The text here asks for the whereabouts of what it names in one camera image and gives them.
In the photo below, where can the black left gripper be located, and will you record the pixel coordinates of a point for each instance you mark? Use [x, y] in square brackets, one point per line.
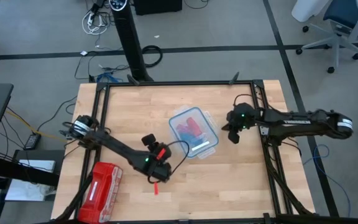
[155, 161]

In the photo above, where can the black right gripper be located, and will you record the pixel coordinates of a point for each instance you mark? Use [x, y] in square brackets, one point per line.
[242, 119]

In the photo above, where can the clear zip plastic bag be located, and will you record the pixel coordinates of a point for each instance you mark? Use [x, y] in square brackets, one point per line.
[207, 133]

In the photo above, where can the red bandage roll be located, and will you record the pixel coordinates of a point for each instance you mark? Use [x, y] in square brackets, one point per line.
[194, 124]

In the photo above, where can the blue bandage strip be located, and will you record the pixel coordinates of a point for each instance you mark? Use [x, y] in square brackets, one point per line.
[191, 135]

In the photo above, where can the clear plastic container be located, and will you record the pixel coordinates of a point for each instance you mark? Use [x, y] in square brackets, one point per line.
[201, 154]

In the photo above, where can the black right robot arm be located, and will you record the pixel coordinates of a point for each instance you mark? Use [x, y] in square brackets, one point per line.
[306, 124]

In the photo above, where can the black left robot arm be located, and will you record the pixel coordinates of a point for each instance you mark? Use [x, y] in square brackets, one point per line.
[110, 146]

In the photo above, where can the red tag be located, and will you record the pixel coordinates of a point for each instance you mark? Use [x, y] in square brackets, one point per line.
[156, 188]

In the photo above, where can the silver mounting plate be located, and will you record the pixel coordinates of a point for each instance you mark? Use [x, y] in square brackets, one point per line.
[263, 130]
[65, 134]

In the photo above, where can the red first aid kit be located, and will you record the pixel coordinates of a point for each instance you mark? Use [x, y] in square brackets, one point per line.
[101, 189]

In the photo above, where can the white flat device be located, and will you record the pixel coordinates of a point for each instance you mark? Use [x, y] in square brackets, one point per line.
[37, 166]

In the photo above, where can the black power adapter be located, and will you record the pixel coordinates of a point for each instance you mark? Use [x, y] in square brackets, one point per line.
[32, 141]

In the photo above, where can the black tower fan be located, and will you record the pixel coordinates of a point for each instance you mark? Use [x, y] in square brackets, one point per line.
[129, 37]

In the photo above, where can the black box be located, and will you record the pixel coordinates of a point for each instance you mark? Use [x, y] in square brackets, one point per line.
[157, 6]

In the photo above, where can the white bin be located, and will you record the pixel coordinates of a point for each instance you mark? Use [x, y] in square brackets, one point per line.
[306, 9]

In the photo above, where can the grey office chair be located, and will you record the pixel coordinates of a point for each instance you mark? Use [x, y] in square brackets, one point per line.
[350, 12]

